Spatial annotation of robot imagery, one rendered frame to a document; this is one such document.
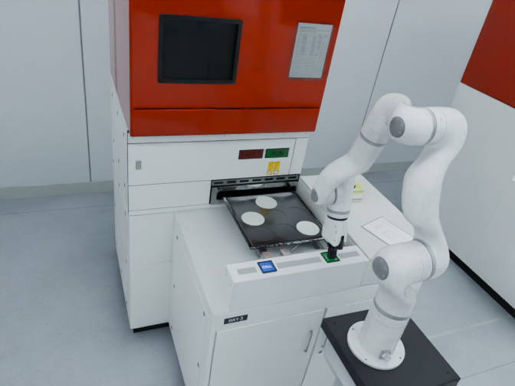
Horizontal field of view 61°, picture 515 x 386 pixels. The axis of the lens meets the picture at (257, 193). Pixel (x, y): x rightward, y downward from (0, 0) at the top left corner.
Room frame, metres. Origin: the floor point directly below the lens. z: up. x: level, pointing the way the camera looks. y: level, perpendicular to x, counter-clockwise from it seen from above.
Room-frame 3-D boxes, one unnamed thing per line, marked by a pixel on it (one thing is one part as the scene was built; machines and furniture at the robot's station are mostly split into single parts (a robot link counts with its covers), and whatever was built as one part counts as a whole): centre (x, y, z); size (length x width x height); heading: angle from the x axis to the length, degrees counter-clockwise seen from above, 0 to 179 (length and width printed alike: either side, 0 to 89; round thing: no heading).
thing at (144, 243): (2.01, 0.33, 0.41); 0.82 x 0.71 x 0.82; 117
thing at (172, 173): (1.71, 0.18, 1.02); 0.82 x 0.03 x 0.40; 117
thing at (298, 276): (1.24, -0.20, 0.89); 0.55 x 0.09 x 0.14; 117
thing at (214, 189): (1.77, 0.01, 0.89); 0.44 x 0.02 x 0.10; 117
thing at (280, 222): (1.59, -0.10, 0.90); 0.34 x 0.34 x 0.01; 27
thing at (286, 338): (1.53, -0.21, 0.41); 0.97 x 0.64 x 0.82; 117
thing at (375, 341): (1.00, -0.47, 0.95); 0.19 x 0.19 x 0.18
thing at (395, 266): (0.99, -0.45, 1.17); 0.19 x 0.12 x 0.24; 119
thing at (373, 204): (1.68, -0.48, 0.89); 0.62 x 0.35 x 0.14; 27
